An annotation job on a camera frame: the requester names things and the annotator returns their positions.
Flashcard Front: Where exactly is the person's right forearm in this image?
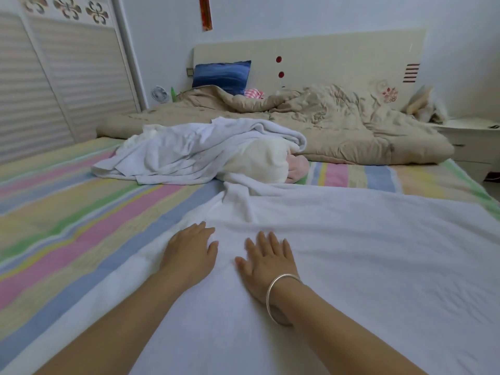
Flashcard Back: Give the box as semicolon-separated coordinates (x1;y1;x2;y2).
273;289;427;375

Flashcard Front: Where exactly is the cream plush toy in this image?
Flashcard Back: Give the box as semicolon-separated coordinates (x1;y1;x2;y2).
405;84;450;124

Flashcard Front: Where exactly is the blue pillow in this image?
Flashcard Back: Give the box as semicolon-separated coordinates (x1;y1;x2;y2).
191;60;253;96

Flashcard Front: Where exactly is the red wall hanging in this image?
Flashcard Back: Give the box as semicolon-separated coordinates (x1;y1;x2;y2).
198;0;214;32

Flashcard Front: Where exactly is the beige quilt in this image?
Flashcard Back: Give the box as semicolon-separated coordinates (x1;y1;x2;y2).
96;83;456;166

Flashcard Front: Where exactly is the small white desk fan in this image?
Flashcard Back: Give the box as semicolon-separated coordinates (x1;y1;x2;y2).
151;85;170;105

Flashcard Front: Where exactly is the person's left forearm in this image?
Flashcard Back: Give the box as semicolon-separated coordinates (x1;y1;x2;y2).
35;273;189;375

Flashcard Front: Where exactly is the person's left hand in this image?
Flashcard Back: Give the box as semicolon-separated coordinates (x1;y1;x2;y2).
158;221;220;290

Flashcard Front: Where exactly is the pink fleece blanket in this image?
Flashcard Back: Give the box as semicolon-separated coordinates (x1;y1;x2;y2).
285;152;311;184

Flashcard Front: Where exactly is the person's right hand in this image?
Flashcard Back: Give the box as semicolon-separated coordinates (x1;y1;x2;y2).
235;231;302;305

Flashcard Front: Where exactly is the white nightstand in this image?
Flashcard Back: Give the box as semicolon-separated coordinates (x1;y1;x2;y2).
433;115;500;184

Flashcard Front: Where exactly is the white towel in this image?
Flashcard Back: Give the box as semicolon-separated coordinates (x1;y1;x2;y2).
92;117;308;186
0;174;500;375

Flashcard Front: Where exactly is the silver bracelet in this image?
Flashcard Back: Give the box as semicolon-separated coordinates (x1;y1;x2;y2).
265;273;303;327

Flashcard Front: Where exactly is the cream fleece blanket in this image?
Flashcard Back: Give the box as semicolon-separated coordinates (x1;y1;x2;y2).
217;136;292;184

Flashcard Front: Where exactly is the white headboard with red dots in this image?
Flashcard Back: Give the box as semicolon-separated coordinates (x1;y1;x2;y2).
191;27;429;114

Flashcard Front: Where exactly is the striped pastel bed sheet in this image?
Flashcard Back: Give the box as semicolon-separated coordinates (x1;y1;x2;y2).
0;136;500;372

